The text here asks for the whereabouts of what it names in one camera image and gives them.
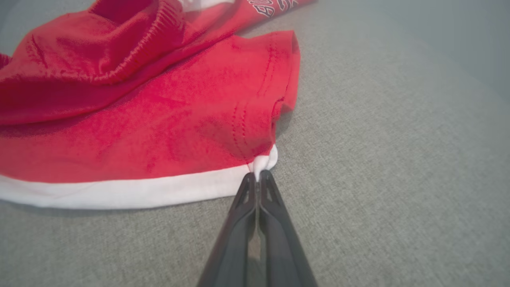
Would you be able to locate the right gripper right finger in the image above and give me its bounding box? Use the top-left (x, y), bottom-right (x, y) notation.
top-left (259, 170), bottom-right (318, 287)

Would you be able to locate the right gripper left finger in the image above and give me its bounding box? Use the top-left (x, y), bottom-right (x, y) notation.
top-left (197, 173), bottom-right (258, 287)

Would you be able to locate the red white basketball jersey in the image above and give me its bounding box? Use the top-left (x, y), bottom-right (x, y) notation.
top-left (0, 0), bottom-right (319, 210)

